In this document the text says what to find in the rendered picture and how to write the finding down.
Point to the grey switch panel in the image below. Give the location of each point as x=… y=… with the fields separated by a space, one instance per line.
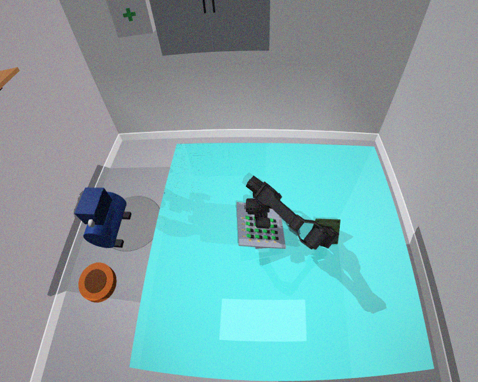
x=250 y=235

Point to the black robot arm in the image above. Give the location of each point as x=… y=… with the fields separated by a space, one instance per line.
x=266 y=195

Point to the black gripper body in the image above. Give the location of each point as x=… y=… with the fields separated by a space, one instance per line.
x=262 y=221

